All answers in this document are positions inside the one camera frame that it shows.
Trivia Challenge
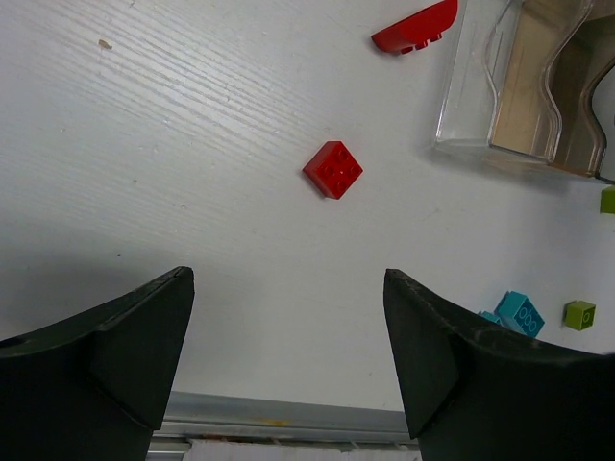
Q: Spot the lime flat square lego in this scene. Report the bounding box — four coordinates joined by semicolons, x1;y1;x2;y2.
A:
600;185;615;215

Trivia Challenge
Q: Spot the cyan small lego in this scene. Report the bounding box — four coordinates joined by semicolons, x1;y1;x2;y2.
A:
479;311;503;326

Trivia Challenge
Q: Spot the red square lego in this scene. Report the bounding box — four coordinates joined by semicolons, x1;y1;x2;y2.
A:
303;141;363;200

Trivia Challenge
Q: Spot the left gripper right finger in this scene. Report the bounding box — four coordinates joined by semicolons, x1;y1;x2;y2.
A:
383;269;614;460

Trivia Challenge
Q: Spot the red curved lego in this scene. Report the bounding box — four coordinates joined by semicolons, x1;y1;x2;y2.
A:
371;0;458;55

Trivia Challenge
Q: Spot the grey smoky container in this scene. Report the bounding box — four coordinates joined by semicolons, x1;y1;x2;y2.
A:
592;68;615;183

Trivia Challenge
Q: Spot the cyan long lego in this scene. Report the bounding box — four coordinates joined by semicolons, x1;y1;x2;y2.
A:
495;291;545;338

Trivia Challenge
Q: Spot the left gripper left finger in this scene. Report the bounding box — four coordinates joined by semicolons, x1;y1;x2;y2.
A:
1;267;195;460

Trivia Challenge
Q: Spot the amber transparent container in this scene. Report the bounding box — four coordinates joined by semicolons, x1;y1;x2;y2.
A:
487;1;614;183

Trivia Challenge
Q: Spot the lime lego near front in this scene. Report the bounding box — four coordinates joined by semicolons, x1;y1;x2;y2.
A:
563;301;597;331

